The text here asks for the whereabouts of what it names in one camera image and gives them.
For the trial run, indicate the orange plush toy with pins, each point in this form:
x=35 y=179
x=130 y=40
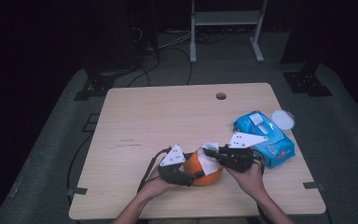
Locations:
x=192 y=168

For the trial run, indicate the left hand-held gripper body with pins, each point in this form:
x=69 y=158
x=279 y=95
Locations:
x=174 y=174

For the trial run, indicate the blue wet wipes pack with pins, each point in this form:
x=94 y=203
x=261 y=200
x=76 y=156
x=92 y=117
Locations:
x=276 y=149

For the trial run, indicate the white wet wipe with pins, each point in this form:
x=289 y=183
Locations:
x=209 y=165

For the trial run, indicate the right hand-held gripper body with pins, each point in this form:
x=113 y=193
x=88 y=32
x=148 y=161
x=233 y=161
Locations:
x=239 y=157

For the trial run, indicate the white metal stand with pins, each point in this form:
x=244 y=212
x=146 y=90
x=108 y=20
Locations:
x=227 y=17

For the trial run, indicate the black stand base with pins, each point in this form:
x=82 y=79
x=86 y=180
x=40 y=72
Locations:
x=306 y=82
x=98 y=84

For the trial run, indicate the white oval pack lid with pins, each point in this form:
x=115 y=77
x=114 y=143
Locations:
x=282 y=119

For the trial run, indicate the person's right hand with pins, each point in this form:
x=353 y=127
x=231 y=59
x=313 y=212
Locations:
x=248 y=183

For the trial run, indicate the black tape strip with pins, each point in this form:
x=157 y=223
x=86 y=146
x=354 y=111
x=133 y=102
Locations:
x=313 y=185
x=77 y=191

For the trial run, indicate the person's left hand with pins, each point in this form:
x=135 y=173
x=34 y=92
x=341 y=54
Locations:
x=157 y=189

